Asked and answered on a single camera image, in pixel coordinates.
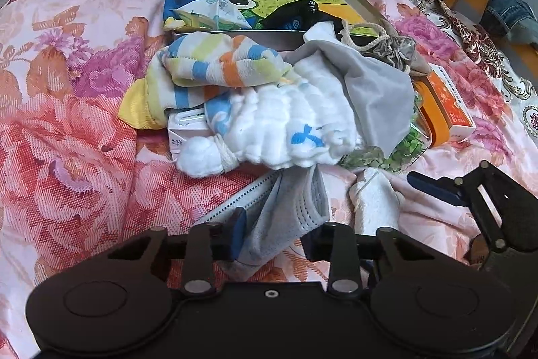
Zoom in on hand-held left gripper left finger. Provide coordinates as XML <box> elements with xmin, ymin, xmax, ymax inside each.
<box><xmin>108</xmin><ymin>208</ymin><xmax>248</xmax><ymax>297</ymax></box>

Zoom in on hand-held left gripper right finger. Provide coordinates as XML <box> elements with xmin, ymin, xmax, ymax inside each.
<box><xmin>301</xmin><ymin>222</ymin><xmax>426</xmax><ymax>298</ymax></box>

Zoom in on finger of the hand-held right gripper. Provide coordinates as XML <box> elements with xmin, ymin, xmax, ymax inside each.
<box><xmin>407</xmin><ymin>160</ymin><xmax>512</xmax><ymax>254</ymax></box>

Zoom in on blue face mask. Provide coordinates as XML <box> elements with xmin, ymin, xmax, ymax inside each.
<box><xmin>192</xmin><ymin>169</ymin><xmax>331</xmax><ymax>272</ymax></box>

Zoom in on white gauze cloth blue print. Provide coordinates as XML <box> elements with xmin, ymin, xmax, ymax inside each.
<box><xmin>176</xmin><ymin>83</ymin><xmax>367</xmax><ymax>180</ymax></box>

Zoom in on grey cloth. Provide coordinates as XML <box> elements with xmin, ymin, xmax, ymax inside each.
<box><xmin>289</xmin><ymin>23</ymin><xmax>415</xmax><ymax>158</ymax></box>

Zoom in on grey drawstring pouch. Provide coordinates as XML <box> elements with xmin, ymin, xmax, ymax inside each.
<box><xmin>340</xmin><ymin>19</ymin><xmax>433</xmax><ymax>77</ymax></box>

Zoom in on green leaf print bag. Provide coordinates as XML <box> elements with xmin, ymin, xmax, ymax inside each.
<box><xmin>340</xmin><ymin>81</ymin><xmax>450</xmax><ymax>175</ymax></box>

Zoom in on small white towel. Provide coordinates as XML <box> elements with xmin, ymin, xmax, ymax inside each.
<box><xmin>348</xmin><ymin>167</ymin><xmax>405</xmax><ymax>237</ymax></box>

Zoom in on orange white cardboard box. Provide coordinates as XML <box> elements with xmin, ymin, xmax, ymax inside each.
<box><xmin>424</xmin><ymin>64</ymin><xmax>478</xmax><ymax>142</ymax></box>

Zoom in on small white carton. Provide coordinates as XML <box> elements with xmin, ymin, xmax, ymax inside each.
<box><xmin>167</xmin><ymin>109</ymin><xmax>212</xmax><ymax>164</ymax></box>

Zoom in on brown patterned blanket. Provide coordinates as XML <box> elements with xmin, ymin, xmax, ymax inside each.
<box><xmin>399</xmin><ymin>0</ymin><xmax>538</xmax><ymax>158</ymax></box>

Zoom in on striped pastel towel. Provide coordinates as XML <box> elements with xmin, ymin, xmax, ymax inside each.
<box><xmin>118</xmin><ymin>33</ymin><xmax>296</xmax><ymax>130</ymax></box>

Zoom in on blue jeans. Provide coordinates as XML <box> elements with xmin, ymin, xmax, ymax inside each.
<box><xmin>479</xmin><ymin>0</ymin><xmax>538</xmax><ymax>45</ymax></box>

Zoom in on white green tissue packet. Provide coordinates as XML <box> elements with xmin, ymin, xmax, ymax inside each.
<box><xmin>173</xmin><ymin>0</ymin><xmax>249</xmax><ymax>32</ymax></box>

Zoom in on black cloth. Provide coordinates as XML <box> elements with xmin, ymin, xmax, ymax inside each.
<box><xmin>261</xmin><ymin>0</ymin><xmax>334</xmax><ymax>32</ymax></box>

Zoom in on pink floral bed sheet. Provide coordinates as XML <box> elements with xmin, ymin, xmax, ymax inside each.
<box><xmin>0</xmin><ymin>0</ymin><xmax>538</xmax><ymax>359</ymax></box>

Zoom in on wooden bed frame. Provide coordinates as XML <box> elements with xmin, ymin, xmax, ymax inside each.
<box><xmin>445</xmin><ymin>0</ymin><xmax>538</xmax><ymax>91</ymax></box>

